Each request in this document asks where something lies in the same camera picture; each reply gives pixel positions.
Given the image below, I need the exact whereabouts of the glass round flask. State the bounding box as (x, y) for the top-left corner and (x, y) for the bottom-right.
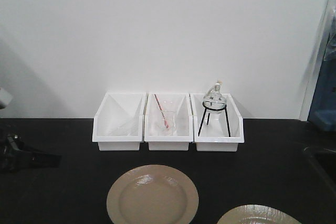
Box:
(203, 81), (227, 103)

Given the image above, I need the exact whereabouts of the red glass stirring rod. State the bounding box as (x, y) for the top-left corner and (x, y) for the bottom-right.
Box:
(154, 94), (169, 130)

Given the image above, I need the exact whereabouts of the black wire tripod stand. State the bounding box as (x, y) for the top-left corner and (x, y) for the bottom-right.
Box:
(197, 101), (231, 137)

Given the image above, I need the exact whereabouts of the white plastic bin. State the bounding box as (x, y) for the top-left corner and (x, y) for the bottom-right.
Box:
(92, 92), (146, 151)
(144, 93), (193, 151)
(190, 93), (245, 152)

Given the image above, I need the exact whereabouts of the white plastic bin right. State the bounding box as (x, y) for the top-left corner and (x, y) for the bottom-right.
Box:
(190, 93), (245, 152)

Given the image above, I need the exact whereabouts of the white plastic bin middle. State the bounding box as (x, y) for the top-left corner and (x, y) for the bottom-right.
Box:
(144, 93), (193, 151)

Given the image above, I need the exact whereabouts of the beige round plate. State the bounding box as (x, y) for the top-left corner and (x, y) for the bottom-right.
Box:
(106, 165), (199, 223)
(216, 204), (316, 223)

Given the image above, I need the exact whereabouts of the clear glass beaker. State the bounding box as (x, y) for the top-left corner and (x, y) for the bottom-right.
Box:
(156, 102), (176, 136)

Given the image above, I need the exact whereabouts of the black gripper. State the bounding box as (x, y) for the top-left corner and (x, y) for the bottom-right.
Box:
(1, 126), (62, 173)

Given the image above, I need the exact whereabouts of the grey pegboard drying rack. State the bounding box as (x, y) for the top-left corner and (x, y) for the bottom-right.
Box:
(308, 8), (335, 132)

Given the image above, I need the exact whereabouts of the black lab sink basin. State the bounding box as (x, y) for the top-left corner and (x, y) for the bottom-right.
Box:
(303, 147), (335, 197)

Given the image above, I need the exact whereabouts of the white plastic bin left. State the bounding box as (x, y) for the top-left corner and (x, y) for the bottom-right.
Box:
(92, 92), (146, 151)

